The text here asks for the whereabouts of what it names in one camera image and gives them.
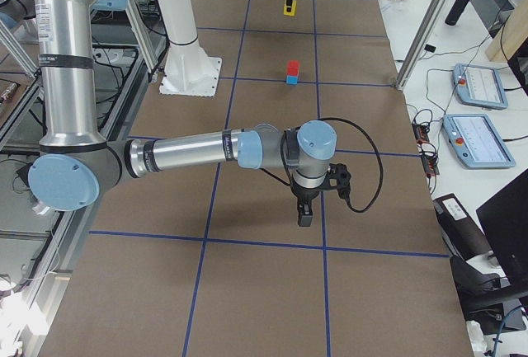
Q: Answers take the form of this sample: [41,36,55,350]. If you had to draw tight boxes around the red wooden block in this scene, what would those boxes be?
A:
[286,60,300,76]

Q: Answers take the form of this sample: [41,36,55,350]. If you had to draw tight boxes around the blue teach pendant far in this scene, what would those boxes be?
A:
[453,63,508,110]

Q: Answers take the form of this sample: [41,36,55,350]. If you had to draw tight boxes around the black water bottle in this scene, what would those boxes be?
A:
[444,0,470,26]

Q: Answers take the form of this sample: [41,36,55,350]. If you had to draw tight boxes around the aluminium frame post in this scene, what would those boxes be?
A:
[394,0,447,91]

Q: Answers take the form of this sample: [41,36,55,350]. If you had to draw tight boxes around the blue wooden block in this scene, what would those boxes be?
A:
[285,74,299,85]

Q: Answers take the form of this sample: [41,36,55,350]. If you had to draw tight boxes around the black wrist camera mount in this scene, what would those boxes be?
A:
[321,163,351,202]

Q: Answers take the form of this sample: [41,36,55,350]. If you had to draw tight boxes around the black computer monitor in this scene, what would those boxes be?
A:
[476,171,527,284]

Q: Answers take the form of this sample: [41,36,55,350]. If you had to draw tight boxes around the small black square pad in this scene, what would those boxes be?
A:
[424,45,436,53]

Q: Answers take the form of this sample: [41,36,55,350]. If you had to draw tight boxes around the blue tape line crosswise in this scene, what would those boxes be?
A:
[88,230,449,259]

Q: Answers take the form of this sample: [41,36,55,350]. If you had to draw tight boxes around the yellow wooden block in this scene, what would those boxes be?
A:
[283,0,297,16]

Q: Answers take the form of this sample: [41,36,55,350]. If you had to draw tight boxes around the blue tape line lengthwise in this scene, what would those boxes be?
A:
[181,0,257,357]

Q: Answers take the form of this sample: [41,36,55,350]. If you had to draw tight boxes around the blue teach pendant near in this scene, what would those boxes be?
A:
[442,114,516,169]

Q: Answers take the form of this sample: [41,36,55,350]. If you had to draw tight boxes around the blue teach pendant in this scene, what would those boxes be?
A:
[453,63,508,110]
[442,114,516,169]

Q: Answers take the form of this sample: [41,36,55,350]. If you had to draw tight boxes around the brown paper table cover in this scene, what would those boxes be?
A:
[40,0,472,356]

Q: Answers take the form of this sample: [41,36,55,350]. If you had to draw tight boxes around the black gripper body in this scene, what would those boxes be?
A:
[290,177,325,207]

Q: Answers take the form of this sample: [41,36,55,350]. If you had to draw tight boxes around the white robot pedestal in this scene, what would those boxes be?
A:
[159,0,222,97]

